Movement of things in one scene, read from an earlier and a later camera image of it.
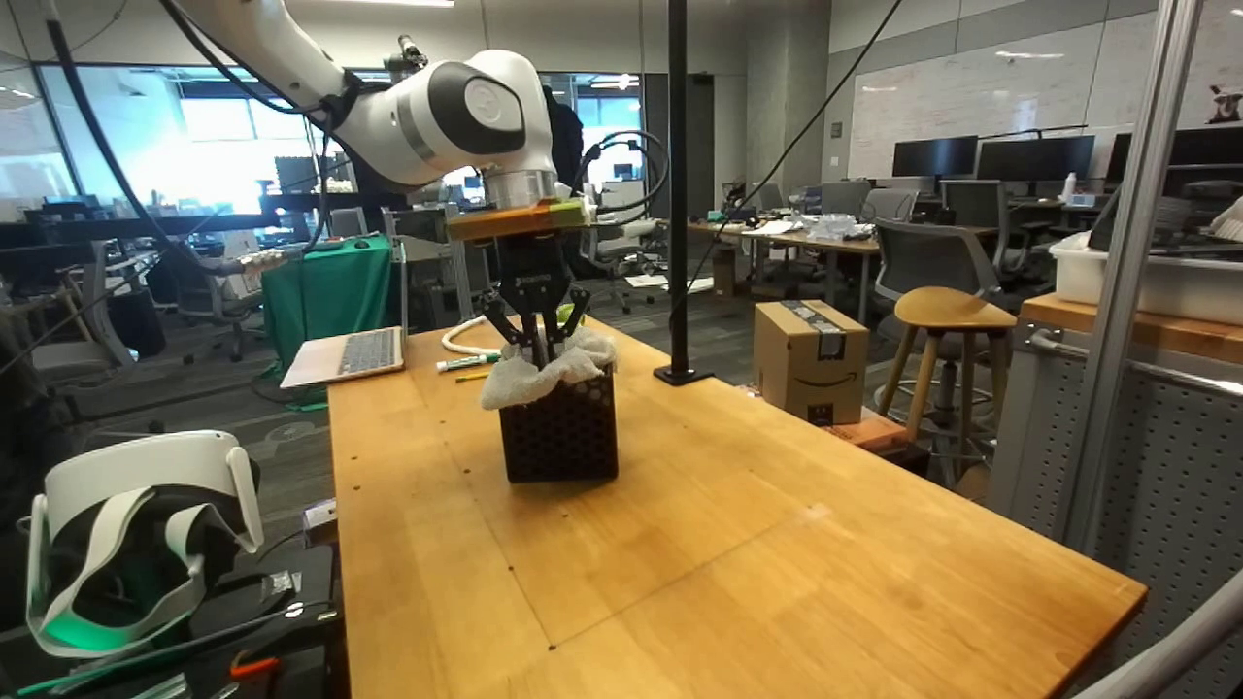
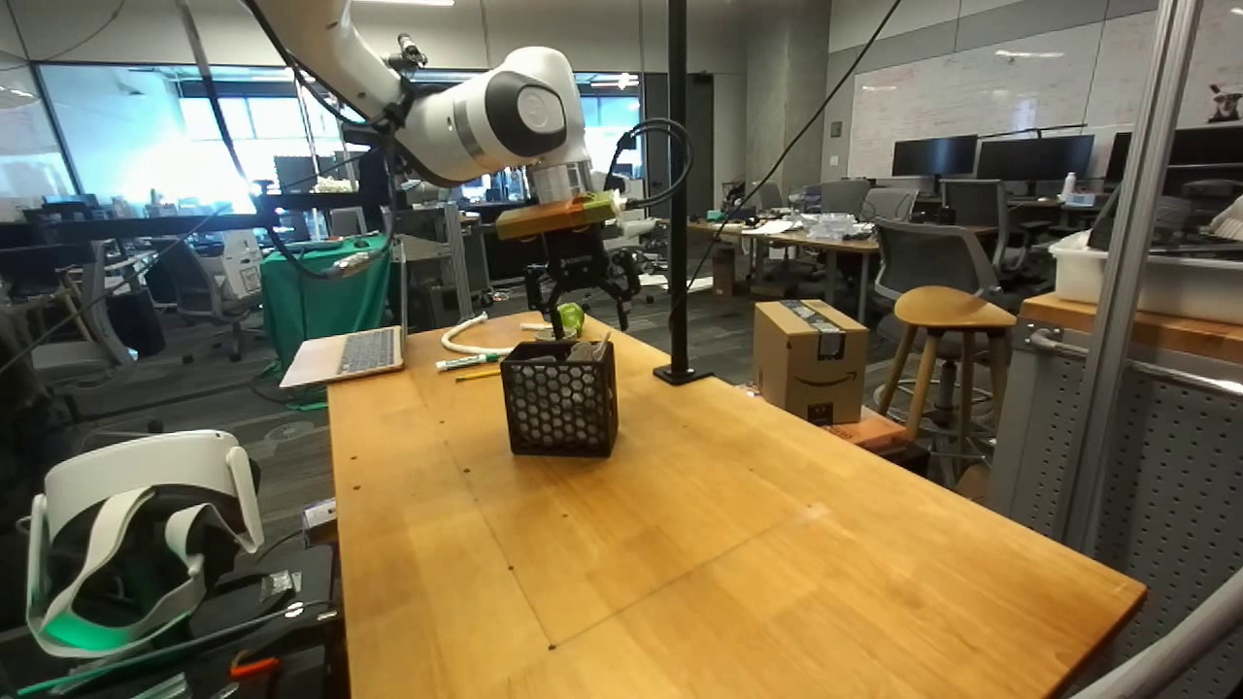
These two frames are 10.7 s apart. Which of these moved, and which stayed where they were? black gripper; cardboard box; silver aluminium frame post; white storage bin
Moved: black gripper
Stayed: white storage bin; silver aluminium frame post; cardboard box
